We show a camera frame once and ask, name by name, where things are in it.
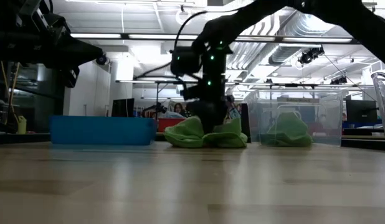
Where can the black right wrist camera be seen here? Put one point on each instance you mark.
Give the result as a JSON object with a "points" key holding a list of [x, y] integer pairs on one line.
{"points": [[184, 60]]}

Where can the black monitor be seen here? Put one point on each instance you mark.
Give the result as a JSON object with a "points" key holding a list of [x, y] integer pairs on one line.
{"points": [[122, 107], [360, 110]]}

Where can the yellow plastic jug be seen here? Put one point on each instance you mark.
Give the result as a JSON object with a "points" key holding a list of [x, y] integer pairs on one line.
{"points": [[22, 126]]}

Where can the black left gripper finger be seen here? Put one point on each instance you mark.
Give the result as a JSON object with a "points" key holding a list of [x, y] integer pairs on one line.
{"points": [[82, 61], [82, 49]]}

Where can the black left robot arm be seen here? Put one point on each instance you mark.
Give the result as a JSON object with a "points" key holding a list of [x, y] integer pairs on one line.
{"points": [[12, 43]]}

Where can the black beam with light strips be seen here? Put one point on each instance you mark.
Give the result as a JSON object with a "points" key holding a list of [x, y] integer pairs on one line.
{"points": [[125, 36]]}

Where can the black metal rig frame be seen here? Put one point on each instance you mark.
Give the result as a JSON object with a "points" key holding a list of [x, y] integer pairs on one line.
{"points": [[149, 81]]}

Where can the black ceiling camera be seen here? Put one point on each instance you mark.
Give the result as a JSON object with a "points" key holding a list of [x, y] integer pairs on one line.
{"points": [[339, 81], [309, 56]]}

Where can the red storage bin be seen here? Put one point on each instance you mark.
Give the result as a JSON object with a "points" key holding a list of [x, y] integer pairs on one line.
{"points": [[167, 124]]}

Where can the deep clear plastic bin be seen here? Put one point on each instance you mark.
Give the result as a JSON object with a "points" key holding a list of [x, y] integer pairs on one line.
{"points": [[329, 124]]}

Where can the silver ventilation duct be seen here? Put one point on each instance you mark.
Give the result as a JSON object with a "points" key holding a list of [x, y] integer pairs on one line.
{"points": [[286, 54]]}

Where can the person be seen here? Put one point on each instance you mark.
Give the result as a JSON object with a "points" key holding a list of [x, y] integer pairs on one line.
{"points": [[179, 109]]}

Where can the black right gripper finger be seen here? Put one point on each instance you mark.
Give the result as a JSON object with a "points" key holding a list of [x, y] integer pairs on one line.
{"points": [[218, 113], [202, 115]]}

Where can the blue basket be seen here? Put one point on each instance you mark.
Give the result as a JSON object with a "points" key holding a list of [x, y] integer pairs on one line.
{"points": [[102, 130]]}

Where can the black round camera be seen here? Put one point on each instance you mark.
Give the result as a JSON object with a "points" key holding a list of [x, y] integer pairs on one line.
{"points": [[102, 59]]}

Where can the white round ceiling fixture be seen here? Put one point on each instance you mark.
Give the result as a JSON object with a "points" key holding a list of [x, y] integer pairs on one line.
{"points": [[181, 15]]}

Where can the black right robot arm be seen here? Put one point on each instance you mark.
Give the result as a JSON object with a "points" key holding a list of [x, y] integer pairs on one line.
{"points": [[335, 9]]}

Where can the green microfiber towel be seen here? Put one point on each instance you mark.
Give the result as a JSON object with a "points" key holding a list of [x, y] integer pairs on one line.
{"points": [[289, 130], [183, 133]]}

